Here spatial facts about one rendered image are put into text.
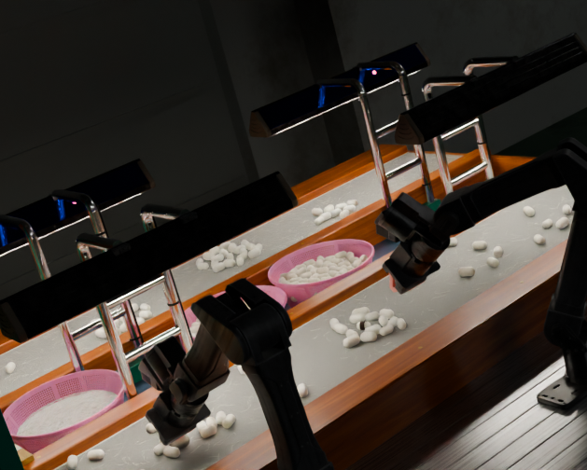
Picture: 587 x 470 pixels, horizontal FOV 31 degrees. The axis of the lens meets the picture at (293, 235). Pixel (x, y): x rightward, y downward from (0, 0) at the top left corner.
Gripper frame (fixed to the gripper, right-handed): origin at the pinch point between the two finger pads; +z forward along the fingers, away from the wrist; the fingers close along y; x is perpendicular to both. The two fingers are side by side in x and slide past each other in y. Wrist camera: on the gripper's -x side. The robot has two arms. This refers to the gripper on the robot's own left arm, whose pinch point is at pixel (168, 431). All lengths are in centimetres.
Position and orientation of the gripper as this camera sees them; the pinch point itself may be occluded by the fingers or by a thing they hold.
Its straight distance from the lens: 197.0
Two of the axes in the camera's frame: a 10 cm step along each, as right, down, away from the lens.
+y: -7.4, 3.9, -5.4
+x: 5.9, 7.6, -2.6
